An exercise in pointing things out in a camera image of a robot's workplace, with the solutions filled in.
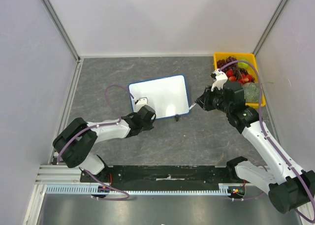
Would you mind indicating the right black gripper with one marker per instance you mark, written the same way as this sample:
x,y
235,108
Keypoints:
x,y
205,101

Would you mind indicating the blue framed whiteboard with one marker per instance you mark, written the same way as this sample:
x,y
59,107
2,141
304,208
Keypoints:
x,y
168,96

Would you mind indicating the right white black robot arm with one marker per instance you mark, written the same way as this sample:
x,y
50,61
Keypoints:
x,y
287,184

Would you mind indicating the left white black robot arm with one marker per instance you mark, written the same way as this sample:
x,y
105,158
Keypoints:
x,y
75,142

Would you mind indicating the dark red grape bunch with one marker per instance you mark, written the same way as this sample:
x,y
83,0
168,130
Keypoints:
x,y
223,62

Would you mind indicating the red cherry cluster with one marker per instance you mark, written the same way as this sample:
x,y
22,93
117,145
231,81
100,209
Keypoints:
x,y
239,75

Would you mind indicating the yellow plastic bin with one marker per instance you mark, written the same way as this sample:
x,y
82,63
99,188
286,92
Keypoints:
x,y
252,69

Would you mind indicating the netted green melon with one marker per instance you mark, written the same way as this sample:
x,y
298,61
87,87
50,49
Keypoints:
x,y
251,92

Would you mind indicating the light green apple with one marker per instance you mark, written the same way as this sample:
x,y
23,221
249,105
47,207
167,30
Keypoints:
x,y
243,63

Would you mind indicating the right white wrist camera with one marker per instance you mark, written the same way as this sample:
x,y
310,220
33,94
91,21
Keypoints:
x,y
219,78

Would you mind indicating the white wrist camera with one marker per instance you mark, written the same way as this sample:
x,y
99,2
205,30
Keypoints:
x,y
219,78
140,103

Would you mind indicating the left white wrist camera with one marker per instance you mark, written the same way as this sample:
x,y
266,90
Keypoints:
x,y
140,103

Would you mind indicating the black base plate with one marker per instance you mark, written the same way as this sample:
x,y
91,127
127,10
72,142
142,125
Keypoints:
x,y
167,177

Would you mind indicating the right aluminium frame post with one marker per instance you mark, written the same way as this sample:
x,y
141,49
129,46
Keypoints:
x,y
273,20

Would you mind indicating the aluminium frame post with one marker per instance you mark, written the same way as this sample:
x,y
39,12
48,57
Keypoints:
x,y
273,20
60,28

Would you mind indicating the left aluminium frame post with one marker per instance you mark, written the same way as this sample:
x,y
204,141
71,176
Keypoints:
x,y
60,28

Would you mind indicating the slotted cable duct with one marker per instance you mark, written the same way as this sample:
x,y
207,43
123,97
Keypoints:
x,y
98,190

